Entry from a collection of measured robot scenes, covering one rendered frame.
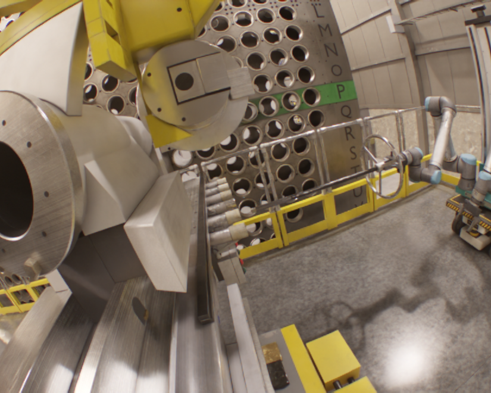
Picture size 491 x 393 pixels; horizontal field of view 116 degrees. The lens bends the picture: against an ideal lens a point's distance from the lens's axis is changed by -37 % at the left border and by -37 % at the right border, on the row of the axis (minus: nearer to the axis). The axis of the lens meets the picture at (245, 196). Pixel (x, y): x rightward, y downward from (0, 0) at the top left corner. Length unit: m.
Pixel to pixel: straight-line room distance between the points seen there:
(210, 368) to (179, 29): 0.70
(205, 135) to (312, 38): 2.65
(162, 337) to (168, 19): 0.67
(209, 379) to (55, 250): 0.34
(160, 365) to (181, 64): 0.61
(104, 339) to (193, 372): 0.18
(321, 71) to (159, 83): 2.79
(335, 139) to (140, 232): 3.06
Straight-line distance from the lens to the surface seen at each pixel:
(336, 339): 0.87
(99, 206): 0.42
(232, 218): 1.15
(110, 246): 0.50
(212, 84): 0.57
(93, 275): 0.56
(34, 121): 0.38
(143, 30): 0.60
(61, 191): 0.36
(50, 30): 0.52
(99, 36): 0.44
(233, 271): 1.08
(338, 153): 3.32
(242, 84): 0.83
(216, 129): 0.84
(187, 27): 0.59
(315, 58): 3.24
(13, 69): 0.55
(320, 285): 1.91
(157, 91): 0.59
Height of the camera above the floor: 1.32
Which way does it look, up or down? 19 degrees down
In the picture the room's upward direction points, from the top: 16 degrees counter-clockwise
